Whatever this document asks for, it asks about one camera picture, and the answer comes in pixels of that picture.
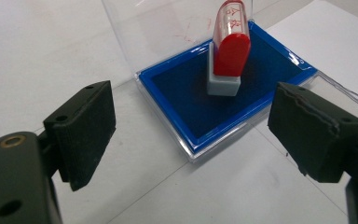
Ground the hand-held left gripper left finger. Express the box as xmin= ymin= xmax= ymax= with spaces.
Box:
xmin=36 ymin=80 xmax=117 ymax=192

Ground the red stamp with grey base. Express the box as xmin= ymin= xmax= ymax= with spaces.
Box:
xmin=207 ymin=0 xmax=252 ymax=97

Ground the blue ink pad clear case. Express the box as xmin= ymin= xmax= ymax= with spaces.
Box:
xmin=101 ymin=0 xmax=320 ymax=164

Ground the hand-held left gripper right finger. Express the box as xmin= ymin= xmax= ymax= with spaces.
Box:
xmin=267 ymin=81 xmax=358 ymax=184

